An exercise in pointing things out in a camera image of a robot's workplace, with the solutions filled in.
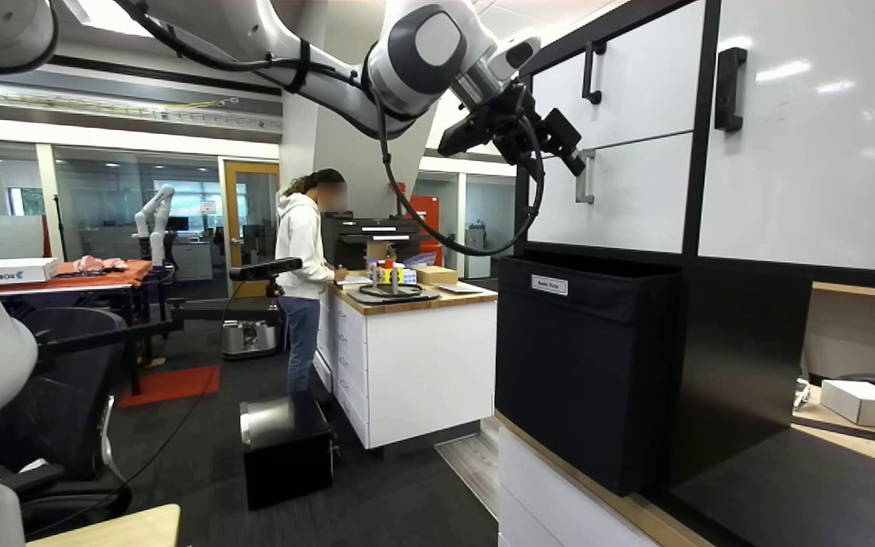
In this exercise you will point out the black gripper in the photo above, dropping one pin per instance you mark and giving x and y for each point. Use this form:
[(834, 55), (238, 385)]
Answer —
[(515, 124)]

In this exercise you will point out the black office chair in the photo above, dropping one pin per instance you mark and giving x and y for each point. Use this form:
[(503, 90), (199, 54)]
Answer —
[(63, 406)]

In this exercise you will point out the person in white hoodie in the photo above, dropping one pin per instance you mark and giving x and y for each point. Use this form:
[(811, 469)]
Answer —
[(302, 244)]

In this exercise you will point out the red floor mat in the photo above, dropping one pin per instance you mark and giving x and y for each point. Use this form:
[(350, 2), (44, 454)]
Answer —
[(167, 387)]

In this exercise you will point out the small tan cardboard box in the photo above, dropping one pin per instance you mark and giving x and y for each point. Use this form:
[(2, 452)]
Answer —
[(440, 275)]

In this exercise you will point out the white island wooden top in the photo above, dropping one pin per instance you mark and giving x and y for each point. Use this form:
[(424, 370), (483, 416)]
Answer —
[(416, 365)]

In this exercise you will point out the light wooden table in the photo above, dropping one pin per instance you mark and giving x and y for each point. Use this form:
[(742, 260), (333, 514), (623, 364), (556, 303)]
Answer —
[(112, 531)]

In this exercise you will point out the flat white labelled box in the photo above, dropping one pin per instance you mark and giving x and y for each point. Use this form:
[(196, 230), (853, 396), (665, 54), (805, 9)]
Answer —
[(16, 273)]

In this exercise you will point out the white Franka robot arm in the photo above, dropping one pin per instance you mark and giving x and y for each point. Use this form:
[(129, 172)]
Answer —
[(425, 51)]

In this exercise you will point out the black fabric storage bin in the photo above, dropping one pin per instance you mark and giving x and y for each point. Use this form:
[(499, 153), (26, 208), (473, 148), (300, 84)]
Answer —
[(590, 385)]

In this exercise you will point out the black printer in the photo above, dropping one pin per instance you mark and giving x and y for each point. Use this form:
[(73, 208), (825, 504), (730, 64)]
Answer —
[(378, 240)]

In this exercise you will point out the black counter mat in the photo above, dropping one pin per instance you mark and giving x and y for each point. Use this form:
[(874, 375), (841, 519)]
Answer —
[(811, 496)]

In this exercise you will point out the black floor box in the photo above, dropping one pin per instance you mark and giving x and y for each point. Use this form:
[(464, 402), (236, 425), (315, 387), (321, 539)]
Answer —
[(287, 456)]

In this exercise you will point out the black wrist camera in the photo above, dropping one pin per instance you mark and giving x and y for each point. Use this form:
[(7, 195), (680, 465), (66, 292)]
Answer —
[(469, 132)]

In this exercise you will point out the round black tray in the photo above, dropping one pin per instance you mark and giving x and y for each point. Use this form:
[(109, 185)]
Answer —
[(397, 295)]

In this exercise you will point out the plain white cardboard box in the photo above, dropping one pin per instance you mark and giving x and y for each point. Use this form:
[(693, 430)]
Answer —
[(863, 402)]

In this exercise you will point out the table with red cloth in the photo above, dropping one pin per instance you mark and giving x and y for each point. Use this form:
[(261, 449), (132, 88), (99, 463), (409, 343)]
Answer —
[(84, 282)]

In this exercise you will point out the white counter wooden top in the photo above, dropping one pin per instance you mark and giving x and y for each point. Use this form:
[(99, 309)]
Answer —
[(549, 507)]

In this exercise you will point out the small white background robot arm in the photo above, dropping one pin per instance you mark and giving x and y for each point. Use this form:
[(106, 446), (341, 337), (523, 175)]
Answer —
[(153, 217)]

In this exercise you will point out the yellow bottle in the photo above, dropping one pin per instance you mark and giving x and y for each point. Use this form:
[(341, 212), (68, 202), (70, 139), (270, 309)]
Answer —
[(386, 275)]

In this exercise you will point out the white floor appliance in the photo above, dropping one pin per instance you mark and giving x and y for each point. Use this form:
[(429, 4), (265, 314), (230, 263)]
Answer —
[(250, 340)]

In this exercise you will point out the wooden door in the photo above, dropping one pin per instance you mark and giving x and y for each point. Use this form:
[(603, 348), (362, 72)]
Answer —
[(256, 215)]

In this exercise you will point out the red cabinet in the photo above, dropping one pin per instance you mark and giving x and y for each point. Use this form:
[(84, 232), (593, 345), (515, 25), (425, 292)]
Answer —
[(425, 230)]

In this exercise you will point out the black cabinet frame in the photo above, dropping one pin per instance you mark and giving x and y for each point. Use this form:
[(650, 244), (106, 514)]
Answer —
[(742, 355)]

